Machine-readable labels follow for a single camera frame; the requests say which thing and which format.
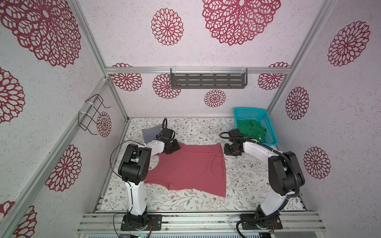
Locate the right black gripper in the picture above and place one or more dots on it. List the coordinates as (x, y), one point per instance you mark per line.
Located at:
(225, 150)

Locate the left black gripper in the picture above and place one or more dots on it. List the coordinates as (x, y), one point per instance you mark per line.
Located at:
(176, 146)

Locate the blue white striped tank top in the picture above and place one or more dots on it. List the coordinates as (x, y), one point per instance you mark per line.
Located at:
(151, 134)

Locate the maroon red tank top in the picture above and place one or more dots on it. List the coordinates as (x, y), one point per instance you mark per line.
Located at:
(200, 167)

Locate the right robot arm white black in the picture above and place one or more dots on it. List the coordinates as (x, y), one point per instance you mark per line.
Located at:
(284, 173)

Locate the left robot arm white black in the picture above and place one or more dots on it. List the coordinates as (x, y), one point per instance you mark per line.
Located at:
(134, 168)

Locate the green tank top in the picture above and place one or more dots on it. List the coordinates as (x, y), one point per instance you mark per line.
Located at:
(252, 129)

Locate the floral table mat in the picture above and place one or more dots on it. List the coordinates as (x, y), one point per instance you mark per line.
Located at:
(247, 177)

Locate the teal plastic basket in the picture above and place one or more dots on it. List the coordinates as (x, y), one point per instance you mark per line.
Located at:
(262, 117)

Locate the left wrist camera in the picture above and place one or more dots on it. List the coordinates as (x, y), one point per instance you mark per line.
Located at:
(166, 134)

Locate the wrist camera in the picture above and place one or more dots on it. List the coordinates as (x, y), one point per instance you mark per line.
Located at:
(235, 134)
(166, 134)

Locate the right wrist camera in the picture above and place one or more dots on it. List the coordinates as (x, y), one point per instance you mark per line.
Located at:
(235, 134)

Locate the grey metal wall shelf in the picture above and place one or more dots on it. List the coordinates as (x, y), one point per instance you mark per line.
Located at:
(196, 80)

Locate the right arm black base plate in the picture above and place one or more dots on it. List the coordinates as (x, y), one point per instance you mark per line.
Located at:
(252, 221)

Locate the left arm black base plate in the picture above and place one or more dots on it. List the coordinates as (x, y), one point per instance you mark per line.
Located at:
(144, 222)

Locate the black wire wall rack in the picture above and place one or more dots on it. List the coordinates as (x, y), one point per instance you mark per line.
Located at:
(94, 119)

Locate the aluminium front rail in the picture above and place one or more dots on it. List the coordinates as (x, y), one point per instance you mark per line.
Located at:
(204, 222)

